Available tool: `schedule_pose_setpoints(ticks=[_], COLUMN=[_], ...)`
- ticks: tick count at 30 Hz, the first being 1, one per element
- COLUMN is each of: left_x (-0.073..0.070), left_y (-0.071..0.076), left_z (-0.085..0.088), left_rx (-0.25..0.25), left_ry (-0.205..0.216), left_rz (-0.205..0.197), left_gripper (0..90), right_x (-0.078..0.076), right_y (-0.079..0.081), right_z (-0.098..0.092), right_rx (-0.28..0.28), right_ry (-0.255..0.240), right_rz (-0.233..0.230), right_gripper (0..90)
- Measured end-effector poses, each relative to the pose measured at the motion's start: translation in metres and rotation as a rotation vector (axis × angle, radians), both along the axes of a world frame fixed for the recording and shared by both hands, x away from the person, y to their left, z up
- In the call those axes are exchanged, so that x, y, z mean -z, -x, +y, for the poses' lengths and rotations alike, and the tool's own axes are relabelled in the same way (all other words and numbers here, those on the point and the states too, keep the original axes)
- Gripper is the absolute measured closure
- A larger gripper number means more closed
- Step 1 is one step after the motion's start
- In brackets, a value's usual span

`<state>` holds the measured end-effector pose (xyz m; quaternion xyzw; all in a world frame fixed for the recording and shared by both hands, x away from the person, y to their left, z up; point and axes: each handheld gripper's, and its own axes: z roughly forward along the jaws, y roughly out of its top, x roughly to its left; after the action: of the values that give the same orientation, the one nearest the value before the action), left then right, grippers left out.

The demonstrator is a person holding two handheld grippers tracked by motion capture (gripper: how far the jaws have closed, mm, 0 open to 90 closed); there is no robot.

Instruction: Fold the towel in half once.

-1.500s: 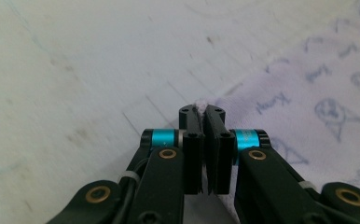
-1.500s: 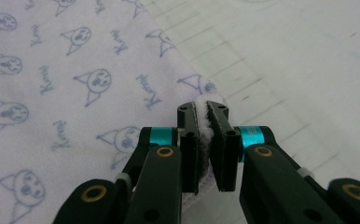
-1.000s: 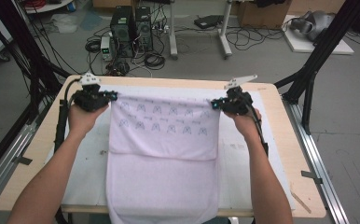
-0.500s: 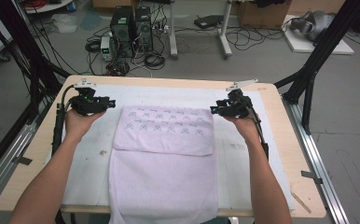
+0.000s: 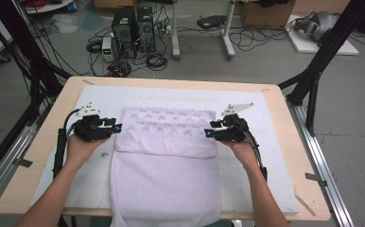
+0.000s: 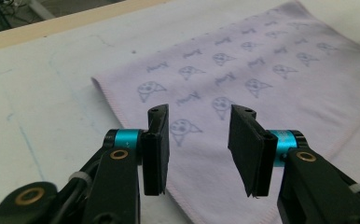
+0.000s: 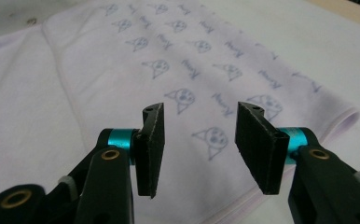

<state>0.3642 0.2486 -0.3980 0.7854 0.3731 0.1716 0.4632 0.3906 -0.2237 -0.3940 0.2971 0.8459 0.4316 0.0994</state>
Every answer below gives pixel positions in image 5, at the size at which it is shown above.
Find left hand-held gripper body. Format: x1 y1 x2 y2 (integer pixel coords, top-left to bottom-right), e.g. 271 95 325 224
73 102 115 143

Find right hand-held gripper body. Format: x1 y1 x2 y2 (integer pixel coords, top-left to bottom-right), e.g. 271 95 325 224
214 102 254 143

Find pale lilac printed garment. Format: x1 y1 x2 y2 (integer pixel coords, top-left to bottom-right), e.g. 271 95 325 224
109 106 222 227

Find person's right hand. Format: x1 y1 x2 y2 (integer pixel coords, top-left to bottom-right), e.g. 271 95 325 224
219 138 260 173

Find person's left hand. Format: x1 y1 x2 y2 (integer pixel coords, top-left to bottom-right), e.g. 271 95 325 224
66 133 109 168

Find white grid mat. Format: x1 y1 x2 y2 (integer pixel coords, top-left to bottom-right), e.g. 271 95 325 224
28 84 301 216

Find light wooden table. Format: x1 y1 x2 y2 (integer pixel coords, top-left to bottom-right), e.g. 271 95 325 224
0 75 331 221

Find white power supply unit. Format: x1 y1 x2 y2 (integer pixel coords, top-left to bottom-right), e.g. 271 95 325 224
101 36 117 62

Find grey tape strip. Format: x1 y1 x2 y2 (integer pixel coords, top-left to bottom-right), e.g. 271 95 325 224
304 172 328 187
14 157 34 168

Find black computer tower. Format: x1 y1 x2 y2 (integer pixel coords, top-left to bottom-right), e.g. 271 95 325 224
136 6 157 53
112 5 138 60

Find flat black device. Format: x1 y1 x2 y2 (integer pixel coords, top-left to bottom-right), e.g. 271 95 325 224
197 14 228 30

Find brown cardboard box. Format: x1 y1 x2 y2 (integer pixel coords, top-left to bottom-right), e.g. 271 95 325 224
240 0 297 31

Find white floor platform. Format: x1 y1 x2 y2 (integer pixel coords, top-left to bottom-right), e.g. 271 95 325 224
286 13 360 57

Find grey rounded machine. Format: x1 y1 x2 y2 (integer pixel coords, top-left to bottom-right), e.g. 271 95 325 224
293 10 341 43

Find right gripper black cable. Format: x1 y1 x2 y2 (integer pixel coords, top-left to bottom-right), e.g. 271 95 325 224
242 127 269 183

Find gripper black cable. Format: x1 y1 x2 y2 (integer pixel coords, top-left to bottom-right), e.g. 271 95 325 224
242 127 269 183
52 108 81 181

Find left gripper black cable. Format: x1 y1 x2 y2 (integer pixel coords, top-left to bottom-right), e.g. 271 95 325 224
52 108 81 181

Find black coiled cable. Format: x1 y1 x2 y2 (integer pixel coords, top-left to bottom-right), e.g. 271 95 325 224
146 52 168 72

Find aluminium rail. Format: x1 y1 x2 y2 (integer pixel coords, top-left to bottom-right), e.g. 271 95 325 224
286 96 356 227
0 103 53 213

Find white table frame leg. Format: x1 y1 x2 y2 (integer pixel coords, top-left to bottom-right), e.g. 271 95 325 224
222 0 237 61
170 0 182 61

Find loose black floor cables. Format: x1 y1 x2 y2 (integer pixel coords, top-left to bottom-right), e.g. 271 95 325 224
229 26 289 52

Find black metal frame stand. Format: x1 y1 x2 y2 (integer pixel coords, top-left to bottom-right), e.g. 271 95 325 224
0 0 73 127
278 0 365 137

